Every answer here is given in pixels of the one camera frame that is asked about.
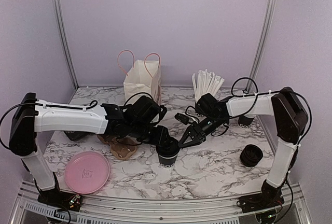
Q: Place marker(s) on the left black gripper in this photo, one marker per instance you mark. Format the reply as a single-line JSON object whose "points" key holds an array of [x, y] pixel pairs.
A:
{"points": [[163, 134]]}

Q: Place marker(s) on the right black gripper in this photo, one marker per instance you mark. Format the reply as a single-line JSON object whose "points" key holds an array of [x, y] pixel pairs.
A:
{"points": [[195, 133]]}

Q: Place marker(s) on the black plastic cup lid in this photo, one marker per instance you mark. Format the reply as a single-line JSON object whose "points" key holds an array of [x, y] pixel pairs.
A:
{"points": [[168, 150]]}

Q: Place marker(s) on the stack of paper coffee cups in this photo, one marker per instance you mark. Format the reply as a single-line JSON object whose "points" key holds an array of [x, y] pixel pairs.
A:
{"points": [[245, 121]]}

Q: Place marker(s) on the stack of black cup lids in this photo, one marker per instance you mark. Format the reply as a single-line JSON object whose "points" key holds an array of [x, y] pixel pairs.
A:
{"points": [[251, 155]]}

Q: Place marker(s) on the single black paper coffee cup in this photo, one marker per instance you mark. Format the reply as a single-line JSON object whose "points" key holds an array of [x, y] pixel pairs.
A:
{"points": [[167, 161]]}

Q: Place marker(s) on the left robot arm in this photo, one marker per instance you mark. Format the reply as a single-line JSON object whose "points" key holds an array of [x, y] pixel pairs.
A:
{"points": [[34, 115]]}

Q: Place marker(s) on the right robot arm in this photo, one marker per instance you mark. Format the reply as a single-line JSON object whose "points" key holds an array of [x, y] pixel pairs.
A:
{"points": [[291, 118]]}

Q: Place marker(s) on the white paper takeout bag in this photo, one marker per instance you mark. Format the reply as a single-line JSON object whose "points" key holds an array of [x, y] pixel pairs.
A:
{"points": [[143, 76]]}

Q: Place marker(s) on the brown cardboard cup carrier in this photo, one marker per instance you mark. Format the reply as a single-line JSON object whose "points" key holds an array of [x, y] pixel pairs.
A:
{"points": [[121, 148]]}

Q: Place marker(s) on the bundle of white paper straws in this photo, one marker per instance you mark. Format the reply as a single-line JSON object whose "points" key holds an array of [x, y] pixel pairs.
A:
{"points": [[206, 82]]}

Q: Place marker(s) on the pink round plate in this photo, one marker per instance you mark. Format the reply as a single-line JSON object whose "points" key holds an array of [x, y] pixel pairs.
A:
{"points": [[87, 172]]}

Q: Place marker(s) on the black floral patterned tray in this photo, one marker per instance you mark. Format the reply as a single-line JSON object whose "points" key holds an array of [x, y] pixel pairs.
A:
{"points": [[75, 135]]}

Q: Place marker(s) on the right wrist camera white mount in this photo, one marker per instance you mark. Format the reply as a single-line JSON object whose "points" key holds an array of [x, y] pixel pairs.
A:
{"points": [[186, 119]]}

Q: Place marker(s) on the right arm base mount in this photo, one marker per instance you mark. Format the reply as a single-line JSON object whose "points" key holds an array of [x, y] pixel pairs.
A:
{"points": [[267, 198]]}

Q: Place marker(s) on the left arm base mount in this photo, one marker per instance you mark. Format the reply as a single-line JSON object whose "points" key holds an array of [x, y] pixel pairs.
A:
{"points": [[58, 198]]}

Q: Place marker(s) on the front aluminium frame rail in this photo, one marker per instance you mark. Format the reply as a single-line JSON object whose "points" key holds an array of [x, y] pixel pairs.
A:
{"points": [[99, 209]]}

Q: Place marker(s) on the right aluminium frame post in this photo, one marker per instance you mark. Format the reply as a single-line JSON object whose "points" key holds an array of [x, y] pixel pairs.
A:
{"points": [[270, 7]]}

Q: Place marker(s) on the aluminium frame post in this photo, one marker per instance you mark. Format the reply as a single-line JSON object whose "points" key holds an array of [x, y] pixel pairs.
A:
{"points": [[270, 7], [64, 43]]}

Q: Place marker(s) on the left aluminium frame post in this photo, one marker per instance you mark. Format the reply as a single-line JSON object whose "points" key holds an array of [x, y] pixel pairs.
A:
{"points": [[64, 43]]}

